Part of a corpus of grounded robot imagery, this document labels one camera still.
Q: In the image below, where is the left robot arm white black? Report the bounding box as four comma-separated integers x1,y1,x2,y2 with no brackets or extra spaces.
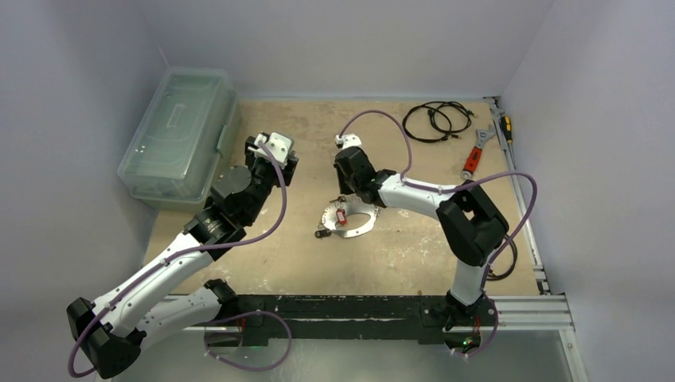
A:
66,132,298,379

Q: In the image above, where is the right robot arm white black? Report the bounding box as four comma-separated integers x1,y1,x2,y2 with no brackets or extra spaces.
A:
334,146,509,328

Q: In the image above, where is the black tagged key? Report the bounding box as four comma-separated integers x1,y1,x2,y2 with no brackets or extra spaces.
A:
314,228,333,239

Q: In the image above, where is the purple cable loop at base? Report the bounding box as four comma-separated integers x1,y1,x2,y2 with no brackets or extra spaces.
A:
203,310,295,372

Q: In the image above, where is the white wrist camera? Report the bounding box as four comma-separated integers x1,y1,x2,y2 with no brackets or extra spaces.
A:
248,132,295,169
334,134,362,150

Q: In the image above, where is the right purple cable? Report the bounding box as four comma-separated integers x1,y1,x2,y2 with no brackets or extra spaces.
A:
337,109,539,296

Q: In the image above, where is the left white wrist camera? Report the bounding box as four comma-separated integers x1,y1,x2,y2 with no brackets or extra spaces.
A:
248,132,295,169

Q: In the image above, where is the red handled adjustable wrench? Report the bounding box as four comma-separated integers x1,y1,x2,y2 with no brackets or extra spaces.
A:
460,125,496,180

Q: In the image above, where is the yellow black screwdriver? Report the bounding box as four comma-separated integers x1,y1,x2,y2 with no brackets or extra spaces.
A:
499,115,513,145

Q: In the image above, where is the black coiled cable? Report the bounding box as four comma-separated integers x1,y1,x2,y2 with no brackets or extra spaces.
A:
401,101,477,144

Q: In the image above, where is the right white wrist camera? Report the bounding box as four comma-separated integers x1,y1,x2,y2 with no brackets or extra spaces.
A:
334,134,362,150

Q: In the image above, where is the red tagged key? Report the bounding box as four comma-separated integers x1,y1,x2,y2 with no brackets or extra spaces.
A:
336,209,347,226

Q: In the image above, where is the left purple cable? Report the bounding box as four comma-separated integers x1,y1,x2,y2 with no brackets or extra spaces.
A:
67,138,289,380

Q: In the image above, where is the aluminium frame rail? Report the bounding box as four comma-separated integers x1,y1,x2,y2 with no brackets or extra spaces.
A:
143,97,574,332

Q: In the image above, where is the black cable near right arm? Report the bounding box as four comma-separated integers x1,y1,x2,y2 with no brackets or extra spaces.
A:
485,237,520,282

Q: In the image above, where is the clear plastic storage box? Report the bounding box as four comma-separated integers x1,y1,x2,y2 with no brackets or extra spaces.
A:
117,67,241,212

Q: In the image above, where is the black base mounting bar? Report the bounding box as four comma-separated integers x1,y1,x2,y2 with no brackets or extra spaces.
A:
206,294,497,349

